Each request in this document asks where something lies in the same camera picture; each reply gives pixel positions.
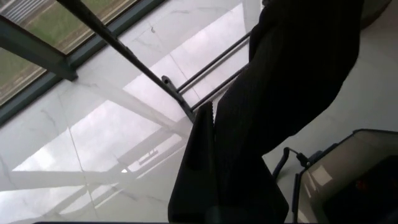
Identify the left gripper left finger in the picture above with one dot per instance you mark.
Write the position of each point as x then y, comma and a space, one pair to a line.
196, 186

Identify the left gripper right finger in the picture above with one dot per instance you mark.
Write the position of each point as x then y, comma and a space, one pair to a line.
264, 202

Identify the black garment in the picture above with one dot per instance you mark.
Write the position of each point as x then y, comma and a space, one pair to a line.
295, 62

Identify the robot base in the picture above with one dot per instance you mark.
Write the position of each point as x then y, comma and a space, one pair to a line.
342, 165

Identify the black clothes rack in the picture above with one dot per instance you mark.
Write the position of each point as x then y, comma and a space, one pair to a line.
124, 51

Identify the window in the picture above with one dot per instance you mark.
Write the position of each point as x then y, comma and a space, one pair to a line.
31, 37

